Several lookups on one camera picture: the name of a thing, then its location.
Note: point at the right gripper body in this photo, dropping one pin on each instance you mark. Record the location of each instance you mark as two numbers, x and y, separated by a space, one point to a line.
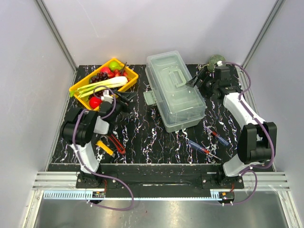
207 86

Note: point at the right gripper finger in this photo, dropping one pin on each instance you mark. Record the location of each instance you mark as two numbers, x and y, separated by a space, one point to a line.
194 81
203 74

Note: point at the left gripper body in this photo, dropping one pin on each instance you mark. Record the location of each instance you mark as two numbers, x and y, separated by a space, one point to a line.
118 109

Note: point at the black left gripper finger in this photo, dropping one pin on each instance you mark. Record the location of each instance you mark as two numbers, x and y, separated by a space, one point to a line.
123 105
126 97

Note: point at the clear green tool box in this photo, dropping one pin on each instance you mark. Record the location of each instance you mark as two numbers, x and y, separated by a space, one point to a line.
180 106

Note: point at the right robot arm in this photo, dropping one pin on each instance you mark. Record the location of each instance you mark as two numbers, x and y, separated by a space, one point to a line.
256 147

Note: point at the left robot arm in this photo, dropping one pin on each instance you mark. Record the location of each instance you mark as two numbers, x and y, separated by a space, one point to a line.
80 125

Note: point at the green melon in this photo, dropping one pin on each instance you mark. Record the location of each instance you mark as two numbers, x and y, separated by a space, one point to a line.
213 62

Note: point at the yellow plastic bin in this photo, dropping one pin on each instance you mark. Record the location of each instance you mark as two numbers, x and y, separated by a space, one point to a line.
84 100

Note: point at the dark grape bunch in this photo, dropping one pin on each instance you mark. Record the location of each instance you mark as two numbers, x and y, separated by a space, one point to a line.
99 94

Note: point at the red tomato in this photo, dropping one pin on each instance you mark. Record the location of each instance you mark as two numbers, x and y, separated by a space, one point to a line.
94 102

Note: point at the purple grape bunch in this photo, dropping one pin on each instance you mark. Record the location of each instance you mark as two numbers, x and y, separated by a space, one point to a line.
99 77

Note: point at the red apple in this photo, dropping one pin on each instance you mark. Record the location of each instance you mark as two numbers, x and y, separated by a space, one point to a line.
105 70

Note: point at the green apple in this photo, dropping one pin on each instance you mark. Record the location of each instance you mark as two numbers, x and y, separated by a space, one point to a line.
114 65

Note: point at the red utility knife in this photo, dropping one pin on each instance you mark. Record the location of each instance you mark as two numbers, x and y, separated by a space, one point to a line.
117 144

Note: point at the celery stalk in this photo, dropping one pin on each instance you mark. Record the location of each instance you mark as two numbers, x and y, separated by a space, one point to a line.
88 89

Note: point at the yellow utility knife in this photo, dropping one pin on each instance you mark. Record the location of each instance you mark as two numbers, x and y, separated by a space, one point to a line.
105 148

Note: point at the blue red screwdriver upper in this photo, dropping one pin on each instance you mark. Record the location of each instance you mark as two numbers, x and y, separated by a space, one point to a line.
217 136

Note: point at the blue red screwdriver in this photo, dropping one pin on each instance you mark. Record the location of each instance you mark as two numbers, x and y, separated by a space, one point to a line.
217 136
202 149

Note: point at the blue red screwdriver lower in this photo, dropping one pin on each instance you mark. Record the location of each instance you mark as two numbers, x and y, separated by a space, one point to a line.
202 149

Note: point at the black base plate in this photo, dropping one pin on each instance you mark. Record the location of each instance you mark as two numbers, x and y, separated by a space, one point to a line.
190 179

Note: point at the aluminium frame rail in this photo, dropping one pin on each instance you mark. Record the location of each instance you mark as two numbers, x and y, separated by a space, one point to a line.
68 185

